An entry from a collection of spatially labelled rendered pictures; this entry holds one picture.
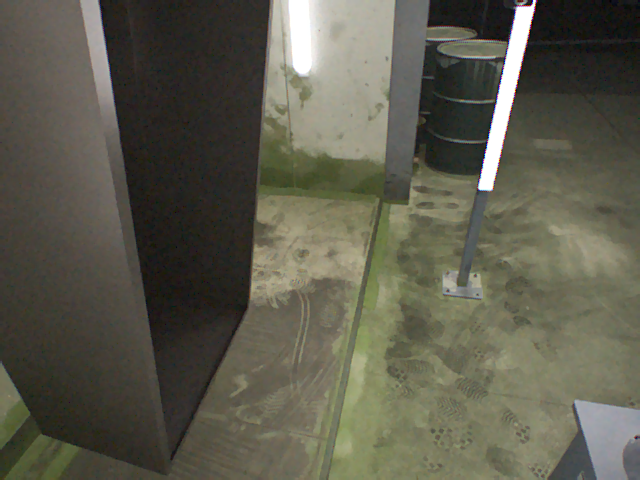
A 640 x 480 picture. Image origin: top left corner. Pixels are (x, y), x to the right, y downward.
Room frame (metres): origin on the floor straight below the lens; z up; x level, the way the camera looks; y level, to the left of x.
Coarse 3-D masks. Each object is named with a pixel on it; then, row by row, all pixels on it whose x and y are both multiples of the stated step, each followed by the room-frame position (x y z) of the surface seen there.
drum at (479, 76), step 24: (456, 72) 2.91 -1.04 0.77; (480, 72) 2.83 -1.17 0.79; (432, 96) 3.14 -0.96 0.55; (456, 96) 2.89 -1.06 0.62; (480, 96) 2.83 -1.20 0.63; (432, 120) 3.07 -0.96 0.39; (456, 120) 2.88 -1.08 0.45; (480, 120) 2.82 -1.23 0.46; (432, 144) 3.02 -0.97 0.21; (456, 144) 2.86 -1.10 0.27; (480, 144) 2.83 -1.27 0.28; (432, 168) 2.98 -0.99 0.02; (456, 168) 2.85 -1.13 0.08; (480, 168) 2.83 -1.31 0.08
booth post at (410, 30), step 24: (408, 0) 2.51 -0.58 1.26; (408, 24) 2.50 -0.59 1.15; (408, 48) 2.50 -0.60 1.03; (408, 72) 2.50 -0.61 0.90; (408, 96) 2.49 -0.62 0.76; (408, 120) 2.49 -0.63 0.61; (408, 144) 2.49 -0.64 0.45; (408, 168) 2.48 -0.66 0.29; (384, 192) 2.52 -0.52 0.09; (408, 192) 2.48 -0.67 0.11
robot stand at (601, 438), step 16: (576, 416) 0.50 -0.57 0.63; (592, 416) 0.49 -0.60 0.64; (608, 416) 0.49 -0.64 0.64; (624, 416) 0.49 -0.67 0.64; (592, 432) 0.46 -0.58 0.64; (608, 432) 0.45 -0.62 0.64; (624, 432) 0.45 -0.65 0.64; (576, 448) 0.46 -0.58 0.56; (592, 448) 0.42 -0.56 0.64; (608, 448) 0.42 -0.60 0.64; (560, 464) 0.48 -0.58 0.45; (576, 464) 0.44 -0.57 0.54; (592, 464) 0.39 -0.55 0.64; (608, 464) 0.39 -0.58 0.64
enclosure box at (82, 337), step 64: (0, 0) 0.46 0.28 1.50; (64, 0) 0.44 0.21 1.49; (128, 0) 1.11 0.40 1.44; (192, 0) 1.06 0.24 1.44; (256, 0) 1.03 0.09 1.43; (0, 64) 0.47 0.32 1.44; (64, 64) 0.45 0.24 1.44; (128, 64) 1.09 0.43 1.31; (192, 64) 1.08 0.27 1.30; (256, 64) 1.03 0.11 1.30; (0, 128) 0.48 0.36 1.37; (64, 128) 0.45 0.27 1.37; (128, 128) 1.07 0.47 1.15; (192, 128) 1.09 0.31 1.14; (256, 128) 1.04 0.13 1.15; (0, 192) 0.49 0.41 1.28; (64, 192) 0.47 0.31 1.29; (128, 192) 1.04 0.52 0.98; (192, 192) 1.10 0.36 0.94; (256, 192) 1.03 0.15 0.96; (0, 256) 0.51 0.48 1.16; (64, 256) 0.48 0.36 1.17; (128, 256) 0.46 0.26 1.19; (192, 256) 1.12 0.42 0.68; (0, 320) 0.54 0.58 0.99; (64, 320) 0.50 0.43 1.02; (128, 320) 0.47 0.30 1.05; (192, 320) 1.00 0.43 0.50; (64, 384) 0.53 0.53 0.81; (128, 384) 0.49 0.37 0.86; (192, 384) 0.76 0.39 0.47; (128, 448) 0.52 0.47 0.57
